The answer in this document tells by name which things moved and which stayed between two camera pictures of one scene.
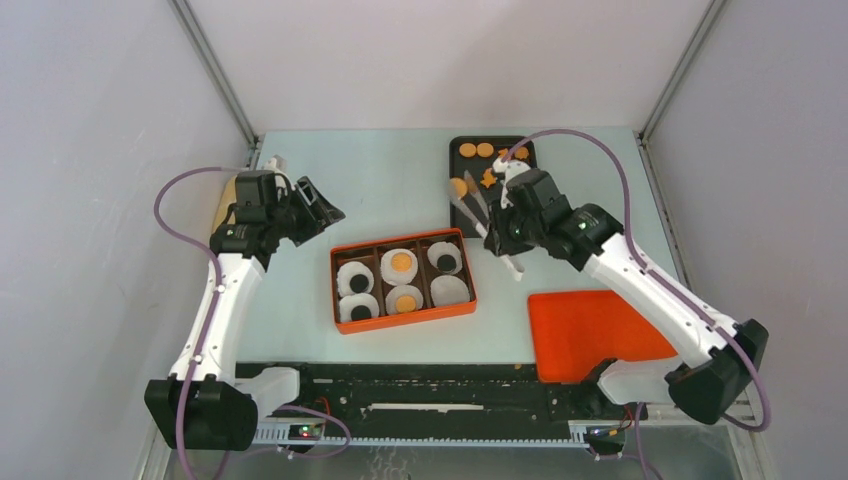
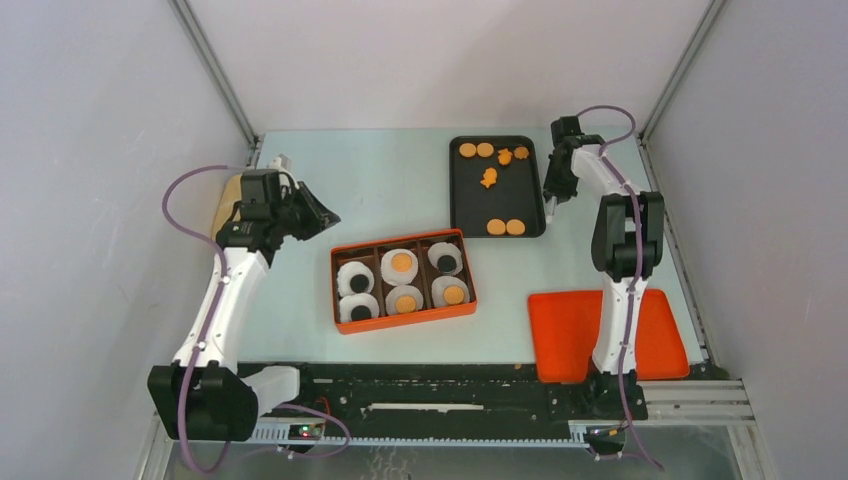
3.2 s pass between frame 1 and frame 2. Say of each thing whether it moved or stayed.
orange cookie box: stayed
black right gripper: moved
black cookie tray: stayed
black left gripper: stayed
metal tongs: moved
